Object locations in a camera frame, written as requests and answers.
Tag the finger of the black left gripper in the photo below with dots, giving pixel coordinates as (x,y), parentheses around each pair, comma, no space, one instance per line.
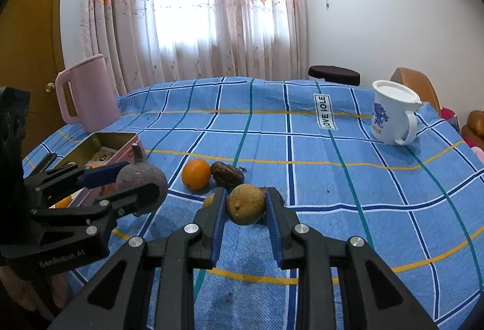
(72,176)
(99,218)

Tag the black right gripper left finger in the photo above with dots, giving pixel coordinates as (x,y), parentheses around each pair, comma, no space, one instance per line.
(144,275)

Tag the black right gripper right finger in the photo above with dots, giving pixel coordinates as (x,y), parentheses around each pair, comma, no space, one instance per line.
(372,296)

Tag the small orange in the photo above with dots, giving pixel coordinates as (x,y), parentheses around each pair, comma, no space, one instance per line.
(64,203)

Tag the purple mangosteen with stem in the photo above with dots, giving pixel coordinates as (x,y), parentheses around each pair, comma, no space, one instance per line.
(141,172)

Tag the brown longan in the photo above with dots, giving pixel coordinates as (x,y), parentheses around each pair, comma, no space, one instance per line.
(245,205)

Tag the left hand holding gripper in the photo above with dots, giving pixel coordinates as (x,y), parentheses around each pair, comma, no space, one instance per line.
(46,296)

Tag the printed paper in tin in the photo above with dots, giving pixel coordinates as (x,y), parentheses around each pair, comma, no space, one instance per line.
(101,157)

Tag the pink gold tin box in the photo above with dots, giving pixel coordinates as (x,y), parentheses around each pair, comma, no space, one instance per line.
(119,141)

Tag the small yellow-green longan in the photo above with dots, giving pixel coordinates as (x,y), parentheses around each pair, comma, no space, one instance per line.
(208,200)

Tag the brass door knob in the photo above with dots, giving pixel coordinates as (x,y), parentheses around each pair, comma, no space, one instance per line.
(50,87)

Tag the blue plaid tablecloth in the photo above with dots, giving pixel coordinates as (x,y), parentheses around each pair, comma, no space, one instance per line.
(420,206)

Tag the pink plastic pitcher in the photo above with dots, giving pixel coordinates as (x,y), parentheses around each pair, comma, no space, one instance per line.
(91,92)

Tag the dark wrinkled passion fruit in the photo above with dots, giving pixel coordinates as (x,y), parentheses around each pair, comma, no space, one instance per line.
(226,175)

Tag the brown wooden door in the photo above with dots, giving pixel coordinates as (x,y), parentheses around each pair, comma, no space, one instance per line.
(30,59)

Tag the white blue floral mug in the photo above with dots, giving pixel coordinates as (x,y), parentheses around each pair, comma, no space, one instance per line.
(393,118)

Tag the orange leather sofa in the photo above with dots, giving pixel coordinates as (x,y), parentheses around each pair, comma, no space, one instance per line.
(473,130)

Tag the white floral curtain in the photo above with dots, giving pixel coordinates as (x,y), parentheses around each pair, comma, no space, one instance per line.
(151,41)

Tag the dark round stool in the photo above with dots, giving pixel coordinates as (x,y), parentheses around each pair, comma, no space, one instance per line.
(335,74)

